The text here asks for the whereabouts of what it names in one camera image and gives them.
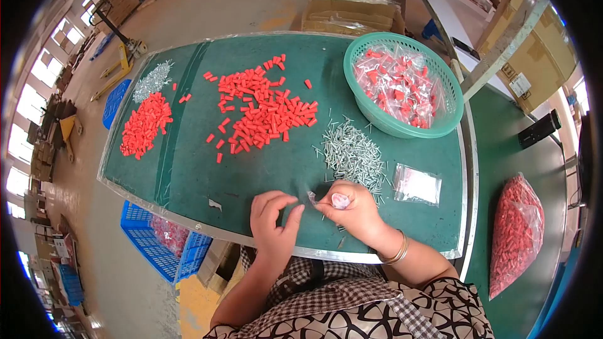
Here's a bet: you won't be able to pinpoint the person's left hand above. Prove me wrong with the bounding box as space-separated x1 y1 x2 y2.
250 191 306 265

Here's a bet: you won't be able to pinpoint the person's right hand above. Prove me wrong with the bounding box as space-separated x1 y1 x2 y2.
313 180 393 251

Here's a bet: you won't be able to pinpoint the person's right thumb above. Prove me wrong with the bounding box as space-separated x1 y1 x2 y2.
314 202 341 222

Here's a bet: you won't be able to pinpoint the person's left fingers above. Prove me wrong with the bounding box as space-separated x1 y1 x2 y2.
250 191 275 228

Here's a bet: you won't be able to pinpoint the person's left thumb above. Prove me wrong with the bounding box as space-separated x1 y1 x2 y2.
284 204 306 234

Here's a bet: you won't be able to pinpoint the person's right fingers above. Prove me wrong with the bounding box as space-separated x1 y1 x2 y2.
330 180 373 208

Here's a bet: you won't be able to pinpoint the person's left index finger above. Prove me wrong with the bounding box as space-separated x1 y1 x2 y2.
268 192 299 213

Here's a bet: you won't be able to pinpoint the small clear plastic bag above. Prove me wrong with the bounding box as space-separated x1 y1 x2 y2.
306 191 352 211

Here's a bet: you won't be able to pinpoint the large pile of silver screws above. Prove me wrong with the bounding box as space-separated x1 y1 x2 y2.
312 109 393 207

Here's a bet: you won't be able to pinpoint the stack of empty clear bags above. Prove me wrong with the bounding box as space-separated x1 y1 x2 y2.
393 163 443 207

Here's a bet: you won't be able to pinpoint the green plastic basket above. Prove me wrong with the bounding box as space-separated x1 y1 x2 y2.
343 32 465 139

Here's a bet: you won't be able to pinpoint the large pile of red plugs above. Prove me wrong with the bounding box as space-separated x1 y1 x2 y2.
204 54 319 164

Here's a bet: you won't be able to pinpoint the person's body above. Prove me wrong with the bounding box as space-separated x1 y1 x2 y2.
203 247 495 339

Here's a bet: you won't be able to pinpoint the blue crate with packets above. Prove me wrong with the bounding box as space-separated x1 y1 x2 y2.
120 200 214 285

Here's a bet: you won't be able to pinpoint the pile of filled clear packets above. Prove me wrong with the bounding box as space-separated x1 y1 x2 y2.
353 47 447 130

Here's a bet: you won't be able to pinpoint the small pile of red plugs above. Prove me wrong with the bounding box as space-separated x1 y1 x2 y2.
119 92 174 161

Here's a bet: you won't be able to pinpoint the small pile of silver screws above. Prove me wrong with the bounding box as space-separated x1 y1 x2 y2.
132 59 175 104

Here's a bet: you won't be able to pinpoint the big sack of red plugs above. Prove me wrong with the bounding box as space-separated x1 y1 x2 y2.
488 173 546 300

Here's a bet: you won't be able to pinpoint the green side table mat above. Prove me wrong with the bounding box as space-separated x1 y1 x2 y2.
464 84 570 339

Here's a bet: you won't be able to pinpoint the open cardboard box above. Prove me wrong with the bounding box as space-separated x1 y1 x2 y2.
301 0 407 37

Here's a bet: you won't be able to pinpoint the blue plastic crate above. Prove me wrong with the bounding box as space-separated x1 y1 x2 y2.
102 78 133 131

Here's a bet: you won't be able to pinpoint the black cylindrical device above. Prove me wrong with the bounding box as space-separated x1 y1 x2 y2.
518 109 562 150

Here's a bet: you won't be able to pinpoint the long white table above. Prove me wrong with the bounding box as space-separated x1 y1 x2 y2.
398 0 519 100

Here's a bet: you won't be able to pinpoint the yellow pallet jack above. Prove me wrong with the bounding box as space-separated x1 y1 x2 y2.
89 0 149 102

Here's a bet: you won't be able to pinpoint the grey metal beam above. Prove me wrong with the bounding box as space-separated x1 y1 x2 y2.
459 0 553 103

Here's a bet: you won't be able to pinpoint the large cardboard cartons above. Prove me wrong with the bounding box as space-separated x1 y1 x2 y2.
475 0 579 115

